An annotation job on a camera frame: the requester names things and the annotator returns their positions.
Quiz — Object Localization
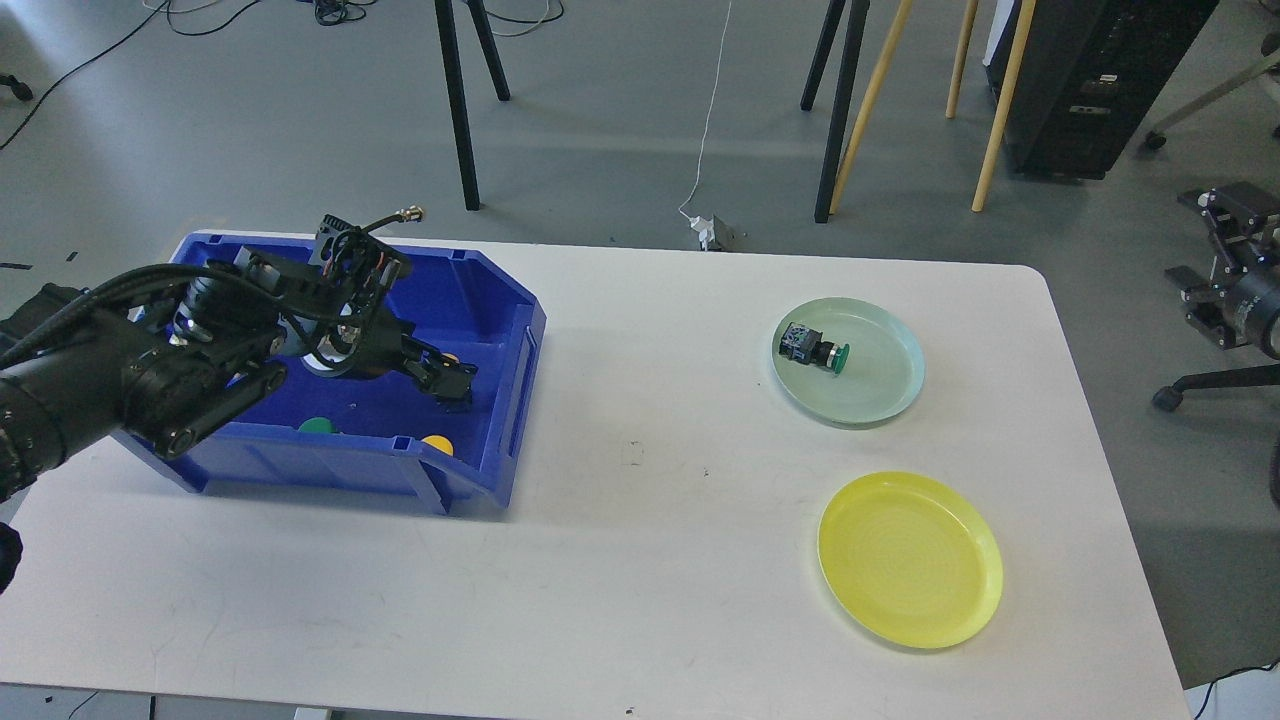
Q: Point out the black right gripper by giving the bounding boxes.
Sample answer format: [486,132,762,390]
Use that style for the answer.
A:
[1164,182,1279,356]

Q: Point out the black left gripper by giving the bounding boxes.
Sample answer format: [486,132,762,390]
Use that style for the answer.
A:
[236,213,477,405]

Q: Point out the green push button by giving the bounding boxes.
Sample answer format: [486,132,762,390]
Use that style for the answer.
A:
[777,322,851,375]

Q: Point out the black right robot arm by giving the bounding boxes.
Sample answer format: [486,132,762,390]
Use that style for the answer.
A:
[1165,181,1279,359]

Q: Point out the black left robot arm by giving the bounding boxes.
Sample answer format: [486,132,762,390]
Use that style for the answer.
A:
[1,205,477,500]

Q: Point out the yellow button front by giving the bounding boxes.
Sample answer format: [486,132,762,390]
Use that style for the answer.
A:
[421,436,454,457]

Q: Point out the green button front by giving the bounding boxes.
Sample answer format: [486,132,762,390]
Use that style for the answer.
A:
[297,416,340,434]

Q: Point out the light green plate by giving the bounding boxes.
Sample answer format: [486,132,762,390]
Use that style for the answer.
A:
[771,297,925,429]

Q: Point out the yellow plate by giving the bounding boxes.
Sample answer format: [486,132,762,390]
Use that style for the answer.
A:
[815,471,1005,651]

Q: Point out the blue plastic storage bin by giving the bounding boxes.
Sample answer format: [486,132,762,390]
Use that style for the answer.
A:
[111,232,549,516]

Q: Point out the black office chair base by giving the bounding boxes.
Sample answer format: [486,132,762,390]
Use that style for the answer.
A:
[1151,363,1279,413]

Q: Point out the white power adapter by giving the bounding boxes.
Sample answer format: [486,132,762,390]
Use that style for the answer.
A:
[689,215,737,252]

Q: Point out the wooden stand leg middle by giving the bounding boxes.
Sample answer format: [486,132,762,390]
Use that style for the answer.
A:
[943,0,980,120]

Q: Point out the black tripod leg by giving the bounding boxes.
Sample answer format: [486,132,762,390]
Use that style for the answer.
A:
[433,1,512,211]

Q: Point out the black stand leg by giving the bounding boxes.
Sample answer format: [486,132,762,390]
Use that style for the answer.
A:
[799,1,870,224]

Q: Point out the wooden stand leg left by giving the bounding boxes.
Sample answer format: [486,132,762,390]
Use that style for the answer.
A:
[827,0,915,215]

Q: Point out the white cable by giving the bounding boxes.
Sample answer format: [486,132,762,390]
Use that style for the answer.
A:
[680,0,737,222]

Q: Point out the black floor cables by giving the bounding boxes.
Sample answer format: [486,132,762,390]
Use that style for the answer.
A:
[140,0,567,38]

